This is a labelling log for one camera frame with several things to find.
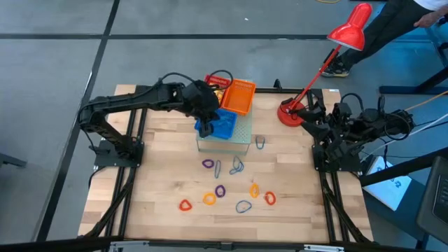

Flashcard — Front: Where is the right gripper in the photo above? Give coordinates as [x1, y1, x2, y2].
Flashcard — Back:
[297, 103, 354, 144]

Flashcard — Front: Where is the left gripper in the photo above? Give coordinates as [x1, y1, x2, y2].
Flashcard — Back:
[181, 79, 221, 139]

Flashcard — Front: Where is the red desk lamp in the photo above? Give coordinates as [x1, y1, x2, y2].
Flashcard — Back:
[276, 2, 374, 127]

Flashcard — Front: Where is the blue plastic basket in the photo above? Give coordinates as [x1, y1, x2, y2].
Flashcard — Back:
[194, 108, 239, 140]

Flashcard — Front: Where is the red plastic basket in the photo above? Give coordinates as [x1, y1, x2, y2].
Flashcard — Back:
[204, 73, 232, 106]

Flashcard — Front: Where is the black diagonal beam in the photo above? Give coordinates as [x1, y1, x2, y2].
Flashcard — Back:
[359, 146, 448, 187]

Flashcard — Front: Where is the white box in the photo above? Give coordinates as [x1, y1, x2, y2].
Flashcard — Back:
[363, 155, 413, 211]

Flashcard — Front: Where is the black table leg stand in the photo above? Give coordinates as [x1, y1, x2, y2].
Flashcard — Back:
[379, 66, 448, 95]

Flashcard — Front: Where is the person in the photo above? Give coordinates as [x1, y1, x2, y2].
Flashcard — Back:
[321, 0, 448, 78]

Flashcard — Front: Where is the grey laptop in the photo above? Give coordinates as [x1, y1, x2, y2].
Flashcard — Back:
[416, 155, 448, 246]

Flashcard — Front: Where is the person's hand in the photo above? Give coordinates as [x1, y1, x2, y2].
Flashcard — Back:
[412, 10, 442, 29]

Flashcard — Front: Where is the black rig crossbar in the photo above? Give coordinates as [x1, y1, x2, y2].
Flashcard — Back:
[0, 236, 448, 252]

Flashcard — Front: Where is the grey chair base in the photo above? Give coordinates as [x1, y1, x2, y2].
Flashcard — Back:
[0, 153, 27, 169]

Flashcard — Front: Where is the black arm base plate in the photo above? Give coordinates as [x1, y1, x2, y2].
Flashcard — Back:
[94, 138, 145, 168]
[312, 141, 361, 172]

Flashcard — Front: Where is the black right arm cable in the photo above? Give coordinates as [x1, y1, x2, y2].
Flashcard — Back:
[339, 92, 417, 141]

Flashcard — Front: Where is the black aluminium table frame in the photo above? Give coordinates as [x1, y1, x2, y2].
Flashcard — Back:
[78, 78, 374, 246]

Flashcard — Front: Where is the white cable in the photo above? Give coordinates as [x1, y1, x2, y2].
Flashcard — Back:
[360, 111, 448, 160]

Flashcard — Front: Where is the yellow cable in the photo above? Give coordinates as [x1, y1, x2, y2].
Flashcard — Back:
[405, 89, 448, 112]

